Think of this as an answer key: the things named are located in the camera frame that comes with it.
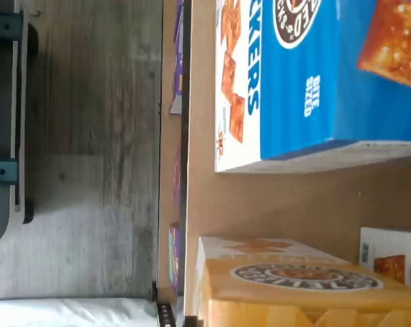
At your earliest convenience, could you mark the purple Annie's snack box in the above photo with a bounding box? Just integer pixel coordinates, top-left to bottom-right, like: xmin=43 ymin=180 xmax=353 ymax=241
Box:
xmin=169 ymin=0 xmax=185 ymax=115
xmin=167 ymin=221 xmax=184 ymax=297

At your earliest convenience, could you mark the teal metal bracket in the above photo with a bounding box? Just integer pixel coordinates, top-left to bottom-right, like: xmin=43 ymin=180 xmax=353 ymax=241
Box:
xmin=0 ymin=12 xmax=22 ymax=45
xmin=0 ymin=159 xmax=19 ymax=187

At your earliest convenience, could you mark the blue pretzel crackers box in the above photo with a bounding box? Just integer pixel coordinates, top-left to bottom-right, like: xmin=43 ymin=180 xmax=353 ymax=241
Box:
xmin=214 ymin=0 xmax=411 ymax=175

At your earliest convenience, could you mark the white backdrop sheet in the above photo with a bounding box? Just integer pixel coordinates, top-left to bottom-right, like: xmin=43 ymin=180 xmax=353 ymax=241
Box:
xmin=0 ymin=296 xmax=186 ymax=327

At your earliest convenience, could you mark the black cart foot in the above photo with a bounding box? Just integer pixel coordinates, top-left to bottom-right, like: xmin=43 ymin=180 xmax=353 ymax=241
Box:
xmin=21 ymin=22 xmax=39 ymax=59
xmin=21 ymin=199 xmax=35 ymax=225

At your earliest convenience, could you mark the particle board shelf with crackers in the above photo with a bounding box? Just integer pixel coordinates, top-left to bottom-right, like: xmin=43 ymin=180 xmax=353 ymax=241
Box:
xmin=184 ymin=0 xmax=411 ymax=327

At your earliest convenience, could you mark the grey robot base cart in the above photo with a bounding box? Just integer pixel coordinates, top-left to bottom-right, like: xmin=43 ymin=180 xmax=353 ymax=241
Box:
xmin=0 ymin=0 xmax=39 ymax=253

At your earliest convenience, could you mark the yellow pretzel crackers box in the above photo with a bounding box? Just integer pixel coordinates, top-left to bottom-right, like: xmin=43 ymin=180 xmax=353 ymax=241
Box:
xmin=194 ymin=236 xmax=411 ymax=327

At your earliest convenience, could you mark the particle board shelf with purple boxes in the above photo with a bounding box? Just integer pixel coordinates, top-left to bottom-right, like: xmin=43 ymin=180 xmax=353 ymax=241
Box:
xmin=157 ymin=0 xmax=182 ymax=307

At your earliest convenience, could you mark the white printed crackers box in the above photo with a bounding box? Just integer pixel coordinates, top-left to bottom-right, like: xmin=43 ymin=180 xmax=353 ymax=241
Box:
xmin=357 ymin=226 xmax=411 ymax=294

